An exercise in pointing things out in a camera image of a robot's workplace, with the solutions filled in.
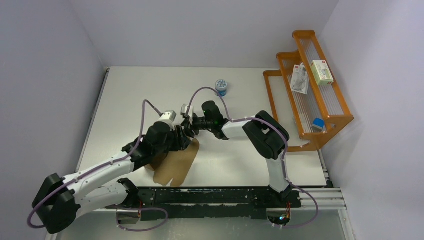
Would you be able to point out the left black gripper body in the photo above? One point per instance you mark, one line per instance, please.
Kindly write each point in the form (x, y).
(170, 143)

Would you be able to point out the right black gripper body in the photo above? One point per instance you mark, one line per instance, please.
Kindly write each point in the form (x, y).
(200, 123)

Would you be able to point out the brown cardboard box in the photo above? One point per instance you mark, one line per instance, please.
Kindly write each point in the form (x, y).
(171, 169)

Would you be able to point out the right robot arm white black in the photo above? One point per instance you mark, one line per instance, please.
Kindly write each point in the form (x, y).
(267, 136)

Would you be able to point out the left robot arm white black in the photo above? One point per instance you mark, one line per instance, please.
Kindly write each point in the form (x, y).
(61, 200)

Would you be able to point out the small blue white box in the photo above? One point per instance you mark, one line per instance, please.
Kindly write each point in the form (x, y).
(318, 125)

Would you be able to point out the white green product box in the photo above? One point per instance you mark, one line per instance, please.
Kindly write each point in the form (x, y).
(321, 72)

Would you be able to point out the blue white round tin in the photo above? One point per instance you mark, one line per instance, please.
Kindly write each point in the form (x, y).
(221, 87)

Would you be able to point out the white blister package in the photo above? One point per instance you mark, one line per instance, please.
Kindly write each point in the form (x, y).
(299, 79)

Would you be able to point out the orange wooden rack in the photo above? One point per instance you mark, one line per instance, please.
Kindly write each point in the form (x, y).
(325, 101)

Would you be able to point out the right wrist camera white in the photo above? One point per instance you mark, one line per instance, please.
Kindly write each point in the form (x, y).
(187, 111)

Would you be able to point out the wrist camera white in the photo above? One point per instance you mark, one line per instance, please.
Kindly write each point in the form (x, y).
(187, 111)
(168, 117)

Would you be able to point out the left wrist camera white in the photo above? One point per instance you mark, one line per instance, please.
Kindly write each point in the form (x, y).
(168, 117)

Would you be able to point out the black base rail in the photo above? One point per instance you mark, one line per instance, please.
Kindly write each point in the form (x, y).
(213, 202)

